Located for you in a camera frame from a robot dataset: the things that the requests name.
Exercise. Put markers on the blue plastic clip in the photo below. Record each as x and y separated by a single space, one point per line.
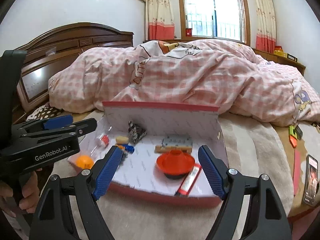
127 148

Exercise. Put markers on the person's left hand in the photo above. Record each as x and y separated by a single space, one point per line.
30 193

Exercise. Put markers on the wooden notched block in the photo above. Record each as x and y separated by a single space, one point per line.
165 149

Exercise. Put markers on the brown wooden headboard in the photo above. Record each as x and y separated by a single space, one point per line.
54 51

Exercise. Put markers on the pink checkered duvet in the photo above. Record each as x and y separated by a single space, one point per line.
227 75

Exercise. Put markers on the polka dot pillow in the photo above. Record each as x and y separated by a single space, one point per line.
45 111

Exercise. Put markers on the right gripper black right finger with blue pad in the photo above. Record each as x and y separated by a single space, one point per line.
265 217

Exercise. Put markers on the red cylindrical battery tube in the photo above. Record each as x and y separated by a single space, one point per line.
189 181

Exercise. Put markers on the roll of tape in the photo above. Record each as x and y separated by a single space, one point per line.
175 177

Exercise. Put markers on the black white patterned pyramid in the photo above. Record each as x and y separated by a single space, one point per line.
136 132

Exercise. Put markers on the grey metal perforated plate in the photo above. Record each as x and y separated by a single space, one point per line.
177 141

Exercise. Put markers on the right cream red curtain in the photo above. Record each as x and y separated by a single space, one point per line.
266 31

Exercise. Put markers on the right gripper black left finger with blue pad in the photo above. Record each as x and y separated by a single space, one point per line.
53 218

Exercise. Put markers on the window with bars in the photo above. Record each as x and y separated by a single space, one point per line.
222 19

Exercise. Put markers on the orange ball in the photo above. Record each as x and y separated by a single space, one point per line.
84 162

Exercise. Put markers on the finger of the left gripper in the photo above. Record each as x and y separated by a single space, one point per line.
45 124
76 129

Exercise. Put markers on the yellow box on cabinet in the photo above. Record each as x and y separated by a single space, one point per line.
279 51

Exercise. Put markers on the wooden side cabinet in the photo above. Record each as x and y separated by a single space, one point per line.
280 60

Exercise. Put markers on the red cardboard box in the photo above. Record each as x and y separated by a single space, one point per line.
160 142

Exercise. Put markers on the round wooden chess piece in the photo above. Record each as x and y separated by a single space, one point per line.
120 140

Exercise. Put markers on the left cream red curtain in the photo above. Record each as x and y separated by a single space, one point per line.
159 20

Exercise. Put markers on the orange green toy pieces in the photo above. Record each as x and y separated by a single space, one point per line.
295 134

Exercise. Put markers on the small bottle red label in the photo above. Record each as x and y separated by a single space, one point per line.
102 140

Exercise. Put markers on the smartphone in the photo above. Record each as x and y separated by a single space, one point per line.
311 181

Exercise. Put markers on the orange plastic hat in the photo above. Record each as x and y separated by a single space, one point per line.
175 163

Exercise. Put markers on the cream red curtain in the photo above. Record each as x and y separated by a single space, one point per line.
266 31
159 20

